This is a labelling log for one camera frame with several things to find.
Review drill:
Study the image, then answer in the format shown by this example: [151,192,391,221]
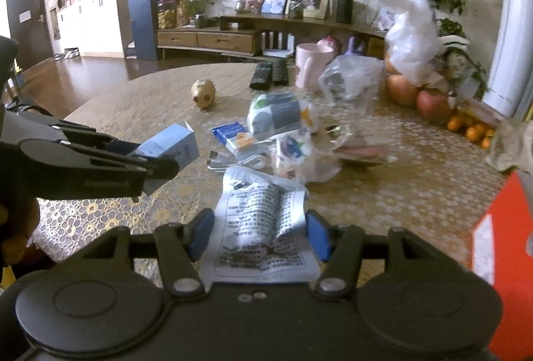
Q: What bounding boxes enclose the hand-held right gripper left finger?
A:
[83,209,215,299]

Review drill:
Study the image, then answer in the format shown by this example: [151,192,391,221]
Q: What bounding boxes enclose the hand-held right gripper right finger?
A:
[306,210,442,299]

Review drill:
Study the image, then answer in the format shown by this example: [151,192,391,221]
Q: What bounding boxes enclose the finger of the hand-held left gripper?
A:
[8,110,140,157]
[20,137,181,199]

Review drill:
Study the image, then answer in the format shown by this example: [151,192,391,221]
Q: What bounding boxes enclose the printed paper leaflet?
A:
[201,166,321,285]

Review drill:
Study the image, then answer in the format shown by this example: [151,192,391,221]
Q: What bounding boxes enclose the small blue white box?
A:
[126,124,199,171]

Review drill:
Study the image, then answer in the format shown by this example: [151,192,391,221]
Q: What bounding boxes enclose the beige pig figurine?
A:
[191,78,218,111]

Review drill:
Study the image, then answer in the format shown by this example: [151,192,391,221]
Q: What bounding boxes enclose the white plastic bag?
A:
[248,92,319,145]
[328,0,447,88]

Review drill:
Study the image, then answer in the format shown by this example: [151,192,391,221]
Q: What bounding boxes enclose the orange cardboard box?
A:
[470,171,533,361]

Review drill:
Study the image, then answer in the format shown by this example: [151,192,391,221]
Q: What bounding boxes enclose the lace-covered desktop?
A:
[32,61,512,292]

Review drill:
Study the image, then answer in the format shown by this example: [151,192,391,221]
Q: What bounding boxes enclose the person's left hand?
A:
[0,198,41,267]

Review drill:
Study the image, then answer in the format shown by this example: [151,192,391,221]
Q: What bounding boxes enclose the dark wooden door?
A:
[5,0,55,63]

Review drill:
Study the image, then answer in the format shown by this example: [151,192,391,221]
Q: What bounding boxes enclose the printed plastic bag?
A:
[270,132,343,183]

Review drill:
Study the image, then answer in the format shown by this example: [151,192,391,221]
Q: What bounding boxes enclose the blue flat packet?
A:
[212,122,256,156]

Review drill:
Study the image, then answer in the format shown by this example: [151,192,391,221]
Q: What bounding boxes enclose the glass jar yellow contents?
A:
[157,0,180,30]

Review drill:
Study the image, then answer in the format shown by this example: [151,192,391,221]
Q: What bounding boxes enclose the clear plastic bag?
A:
[318,55,384,117]

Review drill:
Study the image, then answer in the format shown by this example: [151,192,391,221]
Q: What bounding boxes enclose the wooden tv cabinet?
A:
[156,13,388,59]

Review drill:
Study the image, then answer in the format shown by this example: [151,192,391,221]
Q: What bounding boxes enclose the black remote control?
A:
[272,59,289,86]
[250,61,274,91]

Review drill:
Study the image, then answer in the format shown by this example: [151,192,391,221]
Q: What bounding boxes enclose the pink mug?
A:
[295,44,336,89]

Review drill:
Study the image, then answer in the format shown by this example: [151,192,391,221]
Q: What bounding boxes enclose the pile of oranges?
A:
[447,111,497,150]

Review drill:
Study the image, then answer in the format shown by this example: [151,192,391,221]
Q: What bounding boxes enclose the beige crumpled cloth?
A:
[485,120,533,173]

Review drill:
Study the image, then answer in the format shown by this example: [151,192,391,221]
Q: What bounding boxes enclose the black cylinder speaker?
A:
[336,0,354,25]

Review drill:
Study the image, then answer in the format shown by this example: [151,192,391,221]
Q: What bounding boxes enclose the white usb cable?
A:
[207,151,271,173]

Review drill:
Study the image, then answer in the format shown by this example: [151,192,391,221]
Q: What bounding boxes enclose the wooden photo frame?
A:
[302,0,332,20]

